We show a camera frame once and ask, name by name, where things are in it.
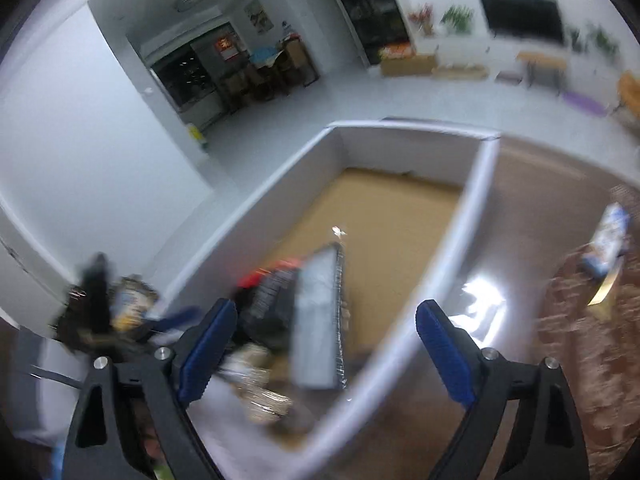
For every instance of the wooden bench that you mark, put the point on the wooden bench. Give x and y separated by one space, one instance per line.
542 59

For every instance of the spotted brown snack packet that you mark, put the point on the spotted brown snack packet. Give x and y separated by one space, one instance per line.
260 395

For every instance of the red flowers in vase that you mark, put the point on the red flowers in vase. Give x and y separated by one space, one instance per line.
422 16

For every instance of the brown cardboard box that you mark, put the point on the brown cardboard box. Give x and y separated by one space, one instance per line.
407 65

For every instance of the black television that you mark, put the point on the black television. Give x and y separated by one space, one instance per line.
520 16

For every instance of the dining table with chairs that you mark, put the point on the dining table with chairs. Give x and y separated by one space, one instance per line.
270 75

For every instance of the orange lounge chair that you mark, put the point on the orange lounge chair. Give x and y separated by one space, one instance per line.
631 92

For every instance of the yellow blue snack packet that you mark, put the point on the yellow blue snack packet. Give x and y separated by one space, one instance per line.
132 300

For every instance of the bushy potted plant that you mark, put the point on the bushy potted plant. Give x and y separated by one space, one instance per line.
457 19

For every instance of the wall picture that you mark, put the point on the wall picture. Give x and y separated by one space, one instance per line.
258 16

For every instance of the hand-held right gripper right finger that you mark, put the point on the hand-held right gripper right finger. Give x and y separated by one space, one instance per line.
447 355

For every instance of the silver snack packet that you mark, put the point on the silver snack packet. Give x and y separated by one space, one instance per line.
315 320

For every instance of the blue white snack packet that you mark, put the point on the blue white snack packet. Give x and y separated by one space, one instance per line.
607 235

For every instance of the purple mat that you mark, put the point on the purple mat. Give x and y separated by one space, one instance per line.
585 102

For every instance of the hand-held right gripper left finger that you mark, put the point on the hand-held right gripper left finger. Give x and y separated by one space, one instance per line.
205 350

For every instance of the black snack packet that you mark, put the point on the black snack packet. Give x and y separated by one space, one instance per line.
270 305

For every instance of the dark display cabinet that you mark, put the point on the dark display cabinet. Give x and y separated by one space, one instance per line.
365 5

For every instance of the red snack packet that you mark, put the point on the red snack packet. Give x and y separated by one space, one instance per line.
250 278

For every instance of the large potted plant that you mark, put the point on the large potted plant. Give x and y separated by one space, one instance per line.
602 39

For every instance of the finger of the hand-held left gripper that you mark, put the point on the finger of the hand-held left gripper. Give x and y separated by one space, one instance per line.
175 320

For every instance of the small potted plant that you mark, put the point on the small potted plant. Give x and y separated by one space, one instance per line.
575 39

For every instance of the round ceiling lamp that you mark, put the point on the round ceiling lamp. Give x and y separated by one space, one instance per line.
191 1

